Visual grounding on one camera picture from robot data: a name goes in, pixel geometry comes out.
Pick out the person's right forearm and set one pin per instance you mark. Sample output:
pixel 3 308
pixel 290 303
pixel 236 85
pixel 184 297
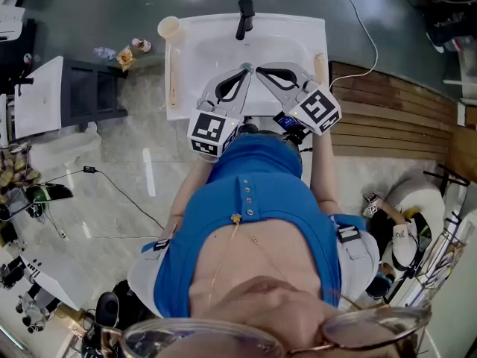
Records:
pixel 326 170

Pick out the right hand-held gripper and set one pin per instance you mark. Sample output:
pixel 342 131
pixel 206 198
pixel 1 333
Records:
pixel 316 112

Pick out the cream round chair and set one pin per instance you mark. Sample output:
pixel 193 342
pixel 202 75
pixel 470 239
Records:
pixel 417 192

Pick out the small black monitor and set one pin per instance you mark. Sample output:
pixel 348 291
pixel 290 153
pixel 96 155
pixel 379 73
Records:
pixel 290 121

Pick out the yellow cloth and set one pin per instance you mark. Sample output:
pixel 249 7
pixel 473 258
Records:
pixel 413 212

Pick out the person's left forearm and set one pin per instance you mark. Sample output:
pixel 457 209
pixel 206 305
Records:
pixel 194 188

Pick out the person's face and neck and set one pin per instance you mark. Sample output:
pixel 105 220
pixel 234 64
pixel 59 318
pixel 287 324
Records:
pixel 268 311

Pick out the white wrapped bundle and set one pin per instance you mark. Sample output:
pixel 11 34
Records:
pixel 63 144

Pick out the clear water bottle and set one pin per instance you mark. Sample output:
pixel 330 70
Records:
pixel 104 53

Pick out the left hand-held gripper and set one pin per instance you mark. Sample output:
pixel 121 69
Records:
pixel 208 131

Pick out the black faucet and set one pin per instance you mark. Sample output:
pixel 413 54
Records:
pixel 244 17
pixel 24 82

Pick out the person's black backpack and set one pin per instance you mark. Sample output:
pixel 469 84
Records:
pixel 107 310

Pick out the white ceramic sink basin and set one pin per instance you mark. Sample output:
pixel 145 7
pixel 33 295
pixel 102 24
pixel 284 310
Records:
pixel 208 50
pixel 39 99

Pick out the black power adapter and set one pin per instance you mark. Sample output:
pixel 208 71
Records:
pixel 90 169

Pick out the dark grey vanity cabinet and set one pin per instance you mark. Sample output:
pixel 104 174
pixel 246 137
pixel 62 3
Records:
pixel 93 91

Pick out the black bag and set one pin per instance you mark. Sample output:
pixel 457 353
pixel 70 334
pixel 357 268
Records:
pixel 451 32

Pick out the white slotted panel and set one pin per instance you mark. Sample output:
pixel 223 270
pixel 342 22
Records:
pixel 52 282

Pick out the small brown drink bottle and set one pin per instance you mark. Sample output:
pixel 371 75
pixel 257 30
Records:
pixel 141 45

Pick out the black green hard-shell backpack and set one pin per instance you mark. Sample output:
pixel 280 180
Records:
pixel 52 194

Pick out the beige cup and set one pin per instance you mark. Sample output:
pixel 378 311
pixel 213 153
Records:
pixel 171 28

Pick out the wooden slatted platform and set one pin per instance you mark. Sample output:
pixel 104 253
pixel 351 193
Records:
pixel 391 118

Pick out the person's glasses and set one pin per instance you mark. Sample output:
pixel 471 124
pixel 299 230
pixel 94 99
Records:
pixel 372 330

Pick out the person's blue shirt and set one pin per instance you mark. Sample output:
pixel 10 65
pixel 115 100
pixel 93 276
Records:
pixel 257 192

